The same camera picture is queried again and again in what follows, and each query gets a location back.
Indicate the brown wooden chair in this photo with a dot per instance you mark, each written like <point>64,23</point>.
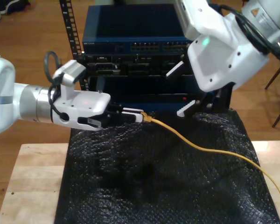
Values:
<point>274,77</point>

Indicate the black bubble wrap mat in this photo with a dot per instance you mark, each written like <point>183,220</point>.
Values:
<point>154,186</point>

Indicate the blue Netgear network switch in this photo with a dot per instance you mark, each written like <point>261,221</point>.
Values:
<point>130,23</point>

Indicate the black perforated rack frame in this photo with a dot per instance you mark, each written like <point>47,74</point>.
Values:
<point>70,28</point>

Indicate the black open rack tray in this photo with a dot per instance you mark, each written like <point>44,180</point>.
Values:
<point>142,86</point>

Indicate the dark sneaker white sole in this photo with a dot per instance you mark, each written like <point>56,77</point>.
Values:
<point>14,5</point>

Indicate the black Dell rack server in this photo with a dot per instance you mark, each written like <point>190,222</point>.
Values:
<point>140,65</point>

